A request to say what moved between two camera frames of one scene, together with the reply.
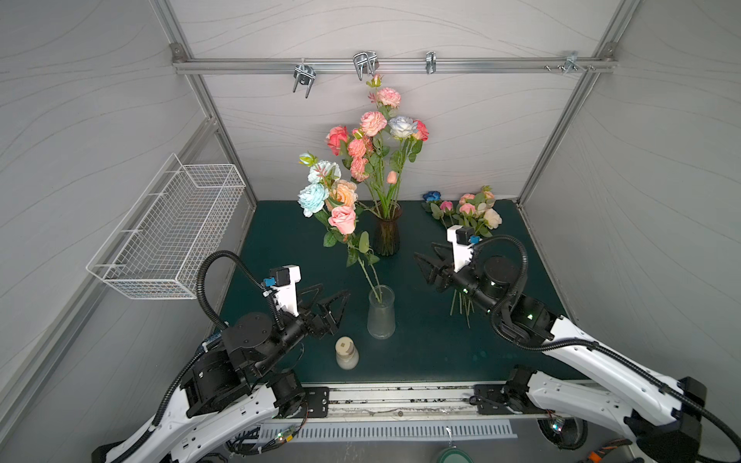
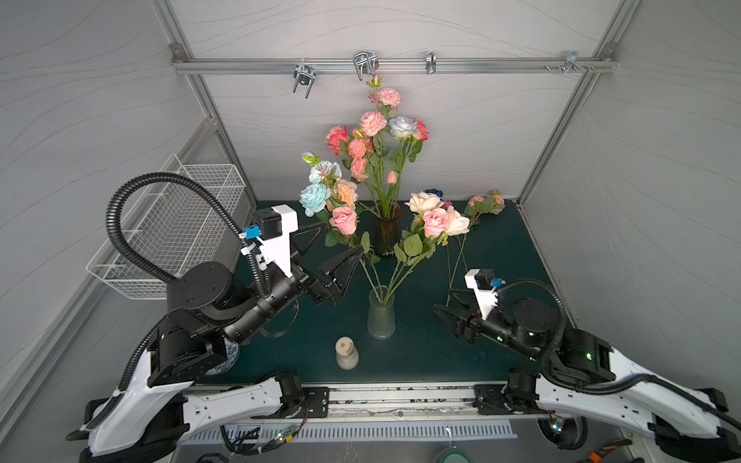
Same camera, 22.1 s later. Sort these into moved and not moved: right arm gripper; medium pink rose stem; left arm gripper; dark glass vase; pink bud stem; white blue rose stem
Moved: right arm gripper; left arm gripper
Not moved: medium pink rose stem; white blue rose stem; pink bud stem; dark glass vase
